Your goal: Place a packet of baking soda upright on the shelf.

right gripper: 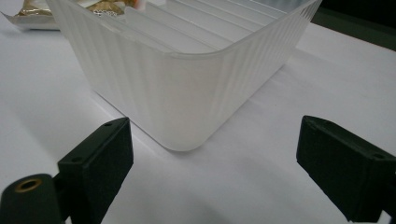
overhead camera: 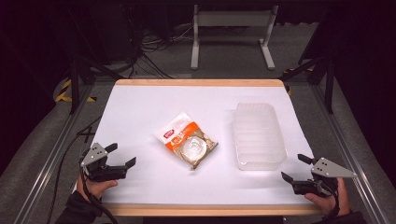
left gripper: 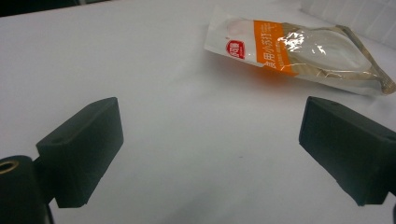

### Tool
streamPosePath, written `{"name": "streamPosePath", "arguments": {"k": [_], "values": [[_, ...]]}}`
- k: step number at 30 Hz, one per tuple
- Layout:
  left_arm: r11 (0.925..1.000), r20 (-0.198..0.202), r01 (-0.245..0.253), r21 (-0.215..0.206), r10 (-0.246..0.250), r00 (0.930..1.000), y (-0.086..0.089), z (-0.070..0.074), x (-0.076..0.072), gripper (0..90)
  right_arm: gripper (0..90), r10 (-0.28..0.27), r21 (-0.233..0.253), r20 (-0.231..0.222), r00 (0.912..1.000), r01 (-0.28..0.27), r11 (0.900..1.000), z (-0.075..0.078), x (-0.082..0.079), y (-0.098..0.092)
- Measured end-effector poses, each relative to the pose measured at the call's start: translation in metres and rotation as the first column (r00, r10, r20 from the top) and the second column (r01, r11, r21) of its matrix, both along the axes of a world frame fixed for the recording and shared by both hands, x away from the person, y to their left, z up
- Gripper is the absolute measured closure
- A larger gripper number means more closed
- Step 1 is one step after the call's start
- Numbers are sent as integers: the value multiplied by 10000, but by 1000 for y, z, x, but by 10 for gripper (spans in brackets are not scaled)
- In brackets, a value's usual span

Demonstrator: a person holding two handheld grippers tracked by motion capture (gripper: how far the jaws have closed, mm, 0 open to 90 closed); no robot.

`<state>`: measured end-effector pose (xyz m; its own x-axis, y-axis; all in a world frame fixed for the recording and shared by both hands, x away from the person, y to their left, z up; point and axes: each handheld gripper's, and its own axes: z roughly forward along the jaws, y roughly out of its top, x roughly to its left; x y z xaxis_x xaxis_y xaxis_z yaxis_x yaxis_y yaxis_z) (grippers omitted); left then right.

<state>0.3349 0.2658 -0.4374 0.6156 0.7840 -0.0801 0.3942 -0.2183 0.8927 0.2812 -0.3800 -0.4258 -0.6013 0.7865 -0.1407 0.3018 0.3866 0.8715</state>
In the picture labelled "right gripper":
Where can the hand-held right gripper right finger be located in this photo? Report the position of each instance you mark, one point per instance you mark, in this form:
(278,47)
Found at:
(345,168)

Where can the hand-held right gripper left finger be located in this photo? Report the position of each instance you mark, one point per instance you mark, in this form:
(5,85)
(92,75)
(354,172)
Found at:
(96,168)

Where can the white ribbed plastic basket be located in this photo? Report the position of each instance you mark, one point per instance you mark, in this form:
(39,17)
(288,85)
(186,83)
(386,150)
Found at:
(174,93)

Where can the gold patterned snack packet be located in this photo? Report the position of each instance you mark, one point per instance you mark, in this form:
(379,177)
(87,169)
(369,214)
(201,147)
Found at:
(107,7)

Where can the gold foil snack packet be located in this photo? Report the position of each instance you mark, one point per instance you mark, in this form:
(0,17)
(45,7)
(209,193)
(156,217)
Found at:
(32,17)

